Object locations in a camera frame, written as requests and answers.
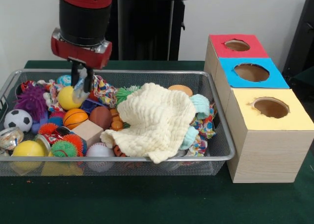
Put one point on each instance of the plain wooden cube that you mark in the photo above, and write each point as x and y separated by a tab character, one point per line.
87	133

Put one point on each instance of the small soccer ball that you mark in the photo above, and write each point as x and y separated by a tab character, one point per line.
17	120

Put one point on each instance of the green and orange spiky ball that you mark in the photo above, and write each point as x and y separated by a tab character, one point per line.
61	149

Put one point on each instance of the dark green side table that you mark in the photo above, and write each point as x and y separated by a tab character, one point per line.
304	76

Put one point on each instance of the black chair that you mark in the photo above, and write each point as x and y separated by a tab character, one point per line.
304	25

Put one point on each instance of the wooden box with three holes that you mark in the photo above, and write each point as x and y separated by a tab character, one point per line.
269	155

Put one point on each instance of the orange mini basketball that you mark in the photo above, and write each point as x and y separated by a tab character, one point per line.
74	118

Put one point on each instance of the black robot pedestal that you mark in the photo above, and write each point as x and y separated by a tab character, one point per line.
152	25

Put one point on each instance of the dark green table cloth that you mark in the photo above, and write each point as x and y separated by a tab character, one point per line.
147	199

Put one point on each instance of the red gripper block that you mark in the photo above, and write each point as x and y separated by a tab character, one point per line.
81	55

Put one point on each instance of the white baseball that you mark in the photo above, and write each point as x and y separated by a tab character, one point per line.
99	150

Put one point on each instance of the mint green waffle cloth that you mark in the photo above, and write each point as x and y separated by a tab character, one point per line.
200	103

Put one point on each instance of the yellow foam ball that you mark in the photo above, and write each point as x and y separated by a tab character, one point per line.
28	149

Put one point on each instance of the purple spiky ball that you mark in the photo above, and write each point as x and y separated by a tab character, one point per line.
32	98

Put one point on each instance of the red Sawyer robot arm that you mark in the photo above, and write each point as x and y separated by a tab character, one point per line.
83	17

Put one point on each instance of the cream waffle cloth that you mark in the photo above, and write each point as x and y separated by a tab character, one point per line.
152	116

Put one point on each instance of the crushed silver drink can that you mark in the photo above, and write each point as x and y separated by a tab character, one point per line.
9	138

